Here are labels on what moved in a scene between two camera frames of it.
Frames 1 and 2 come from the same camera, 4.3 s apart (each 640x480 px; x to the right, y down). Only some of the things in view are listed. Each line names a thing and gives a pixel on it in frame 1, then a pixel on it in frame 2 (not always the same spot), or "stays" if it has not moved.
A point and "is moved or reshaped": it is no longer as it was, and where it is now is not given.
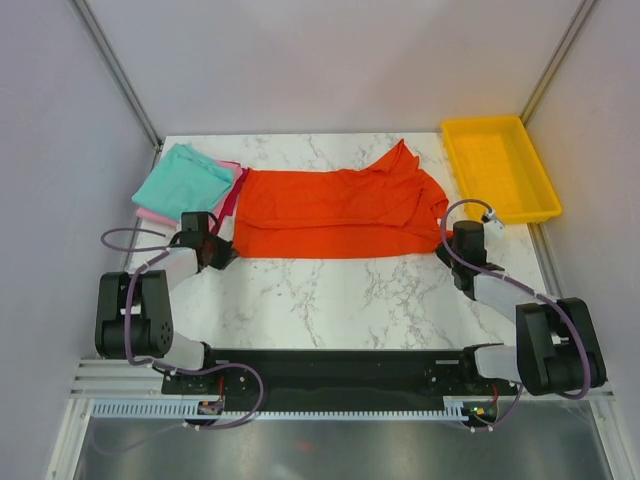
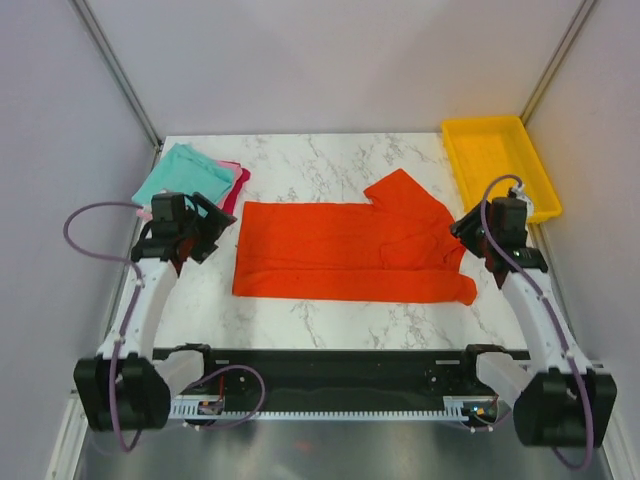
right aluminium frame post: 557,59 stays
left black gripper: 226,253 to 214,219
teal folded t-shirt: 184,182 stays
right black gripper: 442,253 to 464,226
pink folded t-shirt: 236,171 stays
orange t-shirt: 387,208 is moved or reshaped
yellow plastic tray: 497,164 stays
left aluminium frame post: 116,74 stays
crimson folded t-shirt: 229,204 stays
